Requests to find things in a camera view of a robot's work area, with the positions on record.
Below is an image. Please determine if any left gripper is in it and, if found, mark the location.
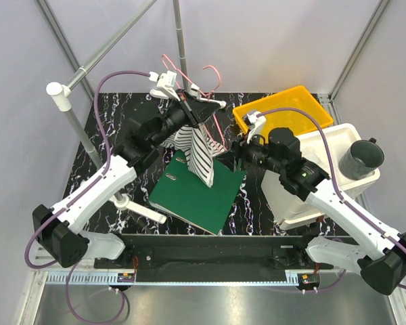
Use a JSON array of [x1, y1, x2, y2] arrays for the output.
[[151, 89, 221, 148]]

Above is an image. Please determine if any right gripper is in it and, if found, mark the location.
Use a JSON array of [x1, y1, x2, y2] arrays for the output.
[[215, 128, 285, 175]]

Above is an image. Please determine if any striped black white tank top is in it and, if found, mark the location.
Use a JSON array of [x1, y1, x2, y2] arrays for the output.
[[161, 125, 226, 188]]

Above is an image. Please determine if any pink wire hanger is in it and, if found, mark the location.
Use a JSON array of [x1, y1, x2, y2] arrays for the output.
[[161, 53, 226, 152]]

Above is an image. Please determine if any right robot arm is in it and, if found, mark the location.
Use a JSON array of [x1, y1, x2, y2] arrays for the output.
[[227, 128, 406, 295]]

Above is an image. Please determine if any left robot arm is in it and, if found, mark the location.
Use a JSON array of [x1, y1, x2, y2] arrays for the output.
[[32, 90, 226, 268]]

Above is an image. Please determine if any white foam box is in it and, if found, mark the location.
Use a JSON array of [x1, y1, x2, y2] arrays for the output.
[[261, 123, 382, 233]]

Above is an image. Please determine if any yellow plastic tray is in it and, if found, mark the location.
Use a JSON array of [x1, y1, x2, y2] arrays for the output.
[[233, 85, 334, 137]]

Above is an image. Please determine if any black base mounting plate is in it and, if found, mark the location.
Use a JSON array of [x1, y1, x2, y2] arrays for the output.
[[94, 234, 316, 285]]

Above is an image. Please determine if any dark green mug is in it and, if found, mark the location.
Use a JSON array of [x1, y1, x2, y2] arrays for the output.
[[338, 137, 385, 180]]

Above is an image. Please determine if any grey metal clothes rack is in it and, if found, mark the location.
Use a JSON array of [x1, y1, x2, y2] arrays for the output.
[[46, 0, 228, 225]]

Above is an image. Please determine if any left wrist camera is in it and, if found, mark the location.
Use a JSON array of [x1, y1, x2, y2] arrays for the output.
[[148, 70, 180, 101]]

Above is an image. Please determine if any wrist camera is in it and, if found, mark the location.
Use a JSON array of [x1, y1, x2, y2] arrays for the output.
[[242, 110, 266, 143], [148, 70, 180, 101]]

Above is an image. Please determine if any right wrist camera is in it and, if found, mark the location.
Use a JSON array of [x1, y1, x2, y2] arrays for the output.
[[242, 110, 266, 143]]

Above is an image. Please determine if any green ring binder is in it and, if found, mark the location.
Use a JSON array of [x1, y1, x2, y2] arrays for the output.
[[148, 151, 246, 236]]

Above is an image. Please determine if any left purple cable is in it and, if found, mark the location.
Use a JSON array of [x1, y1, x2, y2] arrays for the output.
[[23, 70, 153, 322]]

